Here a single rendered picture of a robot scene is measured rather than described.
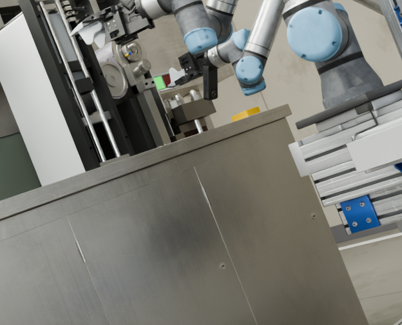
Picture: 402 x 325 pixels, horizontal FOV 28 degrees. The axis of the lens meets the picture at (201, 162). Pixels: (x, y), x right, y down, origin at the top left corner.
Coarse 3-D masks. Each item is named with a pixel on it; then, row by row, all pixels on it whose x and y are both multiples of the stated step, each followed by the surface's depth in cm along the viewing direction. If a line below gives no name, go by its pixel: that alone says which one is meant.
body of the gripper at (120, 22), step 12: (120, 12) 198; (132, 12) 198; (144, 12) 195; (108, 24) 199; (120, 24) 197; (132, 24) 197; (144, 24) 196; (108, 36) 198; (120, 36) 197; (132, 36) 200
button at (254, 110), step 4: (252, 108) 261; (256, 108) 262; (240, 112) 261; (244, 112) 259; (248, 112) 259; (252, 112) 260; (256, 112) 262; (232, 116) 263; (236, 116) 261; (240, 116) 260; (244, 116) 259; (232, 120) 263; (236, 120) 262
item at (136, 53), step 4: (128, 44) 265; (136, 44) 267; (124, 48) 264; (132, 48) 266; (136, 48) 268; (140, 48) 268; (124, 52) 264; (128, 52) 264; (132, 52) 266; (136, 52) 267; (140, 52) 268; (124, 56) 265; (128, 56) 264; (132, 56) 265; (136, 56) 266; (140, 56) 267; (132, 60) 265; (136, 60) 266
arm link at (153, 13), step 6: (144, 0) 194; (150, 0) 193; (156, 0) 193; (144, 6) 194; (150, 6) 194; (156, 6) 193; (150, 12) 194; (156, 12) 194; (162, 12) 195; (150, 18) 197; (156, 18) 197
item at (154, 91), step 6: (150, 72) 272; (132, 90) 279; (156, 90) 272; (126, 96) 282; (132, 96) 280; (156, 96) 273; (120, 102) 284; (156, 102) 273; (162, 102) 272; (162, 108) 272; (162, 114) 273
